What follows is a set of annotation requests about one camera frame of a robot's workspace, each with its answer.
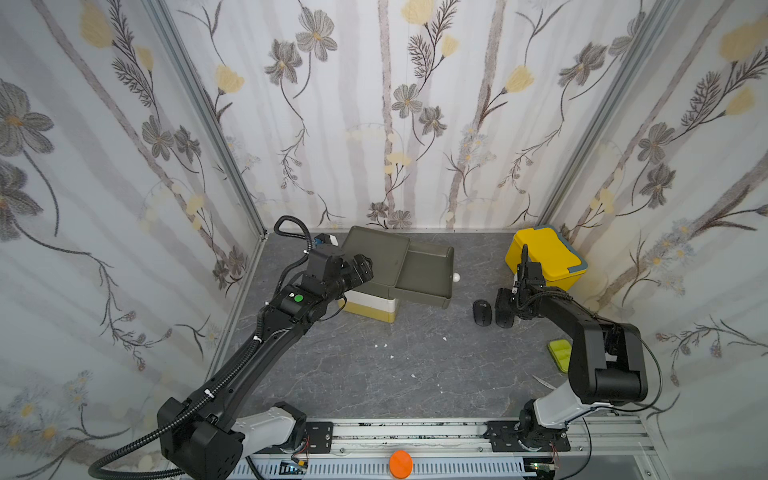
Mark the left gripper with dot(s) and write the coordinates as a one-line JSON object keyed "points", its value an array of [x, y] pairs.
{"points": [[367, 272]]}

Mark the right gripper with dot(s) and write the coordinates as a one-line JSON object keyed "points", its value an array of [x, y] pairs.
{"points": [[527, 291]]}

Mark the black computer mouse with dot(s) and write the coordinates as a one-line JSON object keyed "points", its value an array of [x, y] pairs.
{"points": [[504, 308], [482, 312]]}

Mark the olive top drawer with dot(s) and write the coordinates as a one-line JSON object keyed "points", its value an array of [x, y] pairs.
{"points": [[427, 275]]}

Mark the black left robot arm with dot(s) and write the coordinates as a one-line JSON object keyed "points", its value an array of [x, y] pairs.
{"points": [[199, 433]]}

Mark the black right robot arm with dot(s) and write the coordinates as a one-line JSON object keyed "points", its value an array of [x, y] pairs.
{"points": [[606, 369]]}

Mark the yellow lidded container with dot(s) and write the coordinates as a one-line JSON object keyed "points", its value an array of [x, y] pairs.
{"points": [[562, 265]]}

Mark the lime green small case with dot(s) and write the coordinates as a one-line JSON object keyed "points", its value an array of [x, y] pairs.
{"points": [[560, 351]]}

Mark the metal scissors right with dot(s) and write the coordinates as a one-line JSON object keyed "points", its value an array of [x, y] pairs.
{"points": [[544, 383]]}

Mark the orange round button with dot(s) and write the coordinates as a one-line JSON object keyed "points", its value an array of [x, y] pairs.
{"points": [[401, 465]]}

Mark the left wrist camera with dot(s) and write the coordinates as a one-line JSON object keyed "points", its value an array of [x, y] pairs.
{"points": [[323, 240]]}

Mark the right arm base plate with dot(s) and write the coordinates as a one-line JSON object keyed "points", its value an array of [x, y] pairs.
{"points": [[510, 436]]}

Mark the aluminium front rail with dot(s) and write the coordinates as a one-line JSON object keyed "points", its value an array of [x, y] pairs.
{"points": [[602, 447]]}

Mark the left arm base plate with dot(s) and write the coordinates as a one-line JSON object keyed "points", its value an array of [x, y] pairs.
{"points": [[317, 439]]}

